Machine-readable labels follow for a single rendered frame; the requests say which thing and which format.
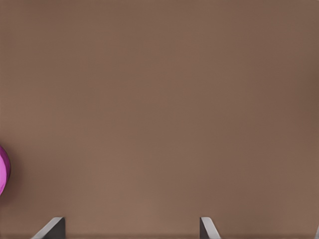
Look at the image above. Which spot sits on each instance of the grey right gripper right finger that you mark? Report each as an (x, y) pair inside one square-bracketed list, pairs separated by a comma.
[(208, 230)]

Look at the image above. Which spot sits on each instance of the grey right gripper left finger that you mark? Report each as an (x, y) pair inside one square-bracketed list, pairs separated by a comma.
[(53, 230)]

